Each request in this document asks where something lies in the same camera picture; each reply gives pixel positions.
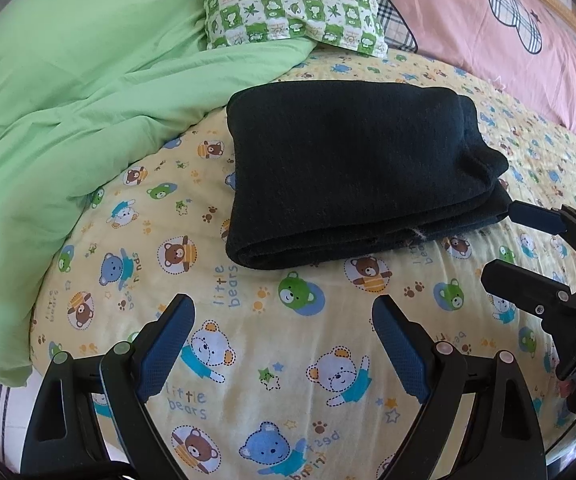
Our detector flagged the black fleece pants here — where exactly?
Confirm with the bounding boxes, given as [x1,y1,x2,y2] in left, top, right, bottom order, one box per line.
[226,80,510,270]

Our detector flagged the yellow bear print bedsheet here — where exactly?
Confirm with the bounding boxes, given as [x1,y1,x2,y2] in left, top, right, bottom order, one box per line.
[28,44,576,480]

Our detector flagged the pink plaid-heart quilt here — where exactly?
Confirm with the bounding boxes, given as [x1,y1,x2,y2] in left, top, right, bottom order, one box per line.
[378,0,576,134]

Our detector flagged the green checkered pillow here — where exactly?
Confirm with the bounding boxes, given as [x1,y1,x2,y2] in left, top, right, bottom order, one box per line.
[203,0,388,58]

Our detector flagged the green duvet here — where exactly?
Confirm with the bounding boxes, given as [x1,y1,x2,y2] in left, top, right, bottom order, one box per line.
[0,0,314,387]

